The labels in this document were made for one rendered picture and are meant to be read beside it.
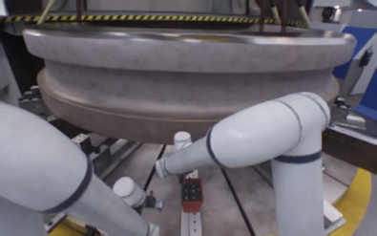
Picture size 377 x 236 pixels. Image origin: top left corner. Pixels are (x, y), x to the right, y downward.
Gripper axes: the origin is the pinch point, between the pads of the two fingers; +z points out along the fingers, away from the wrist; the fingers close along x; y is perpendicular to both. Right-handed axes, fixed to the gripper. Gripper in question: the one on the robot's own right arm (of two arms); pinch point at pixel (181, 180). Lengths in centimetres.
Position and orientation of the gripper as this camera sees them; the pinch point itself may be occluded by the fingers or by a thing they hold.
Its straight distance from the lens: 122.8
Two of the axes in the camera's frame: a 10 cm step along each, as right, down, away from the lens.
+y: 0.3, 4.8, -8.8
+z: -0.3, 8.8, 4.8
